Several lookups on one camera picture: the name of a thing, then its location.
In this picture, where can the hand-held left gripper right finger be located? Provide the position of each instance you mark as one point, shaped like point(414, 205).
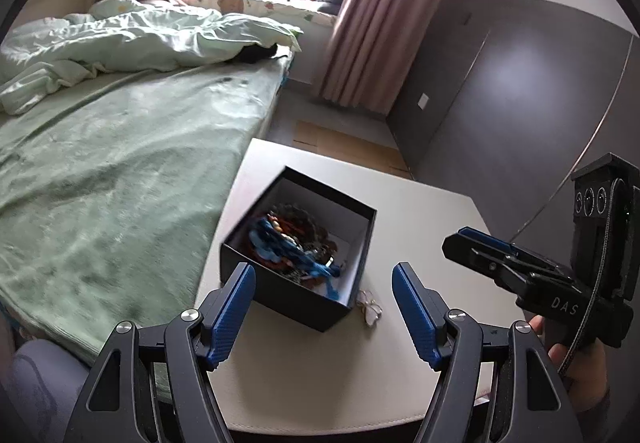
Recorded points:
point(415, 318)

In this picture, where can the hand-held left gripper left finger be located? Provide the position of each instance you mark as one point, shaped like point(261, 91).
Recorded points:
point(230, 318)

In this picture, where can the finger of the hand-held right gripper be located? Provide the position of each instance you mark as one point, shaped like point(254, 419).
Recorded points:
point(475, 258)
point(487, 238)

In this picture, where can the black jewelry box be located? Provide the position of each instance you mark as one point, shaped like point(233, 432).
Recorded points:
point(310, 293)

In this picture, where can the person's right hand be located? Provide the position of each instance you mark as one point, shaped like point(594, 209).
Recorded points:
point(585, 373)

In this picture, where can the white bedside table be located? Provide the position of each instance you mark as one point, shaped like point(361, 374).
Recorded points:
point(350, 373)

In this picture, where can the grey wardrobe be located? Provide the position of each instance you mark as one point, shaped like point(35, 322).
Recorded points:
point(525, 88)

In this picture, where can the brown floor mat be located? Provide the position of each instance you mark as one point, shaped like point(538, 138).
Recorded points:
point(345, 148)

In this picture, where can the bed with green sheet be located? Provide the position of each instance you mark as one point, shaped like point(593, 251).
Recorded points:
point(110, 173)

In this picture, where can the person's left leg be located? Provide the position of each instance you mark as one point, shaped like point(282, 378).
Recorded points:
point(45, 393)

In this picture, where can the black item on bed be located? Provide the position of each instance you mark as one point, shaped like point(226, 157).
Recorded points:
point(257, 54)

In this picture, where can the light green quilt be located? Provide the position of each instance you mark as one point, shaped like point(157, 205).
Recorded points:
point(135, 38)

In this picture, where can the printed window seat cushion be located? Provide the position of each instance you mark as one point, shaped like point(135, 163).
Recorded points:
point(260, 8)

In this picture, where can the white wall socket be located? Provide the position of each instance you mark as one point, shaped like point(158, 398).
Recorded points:
point(423, 101)

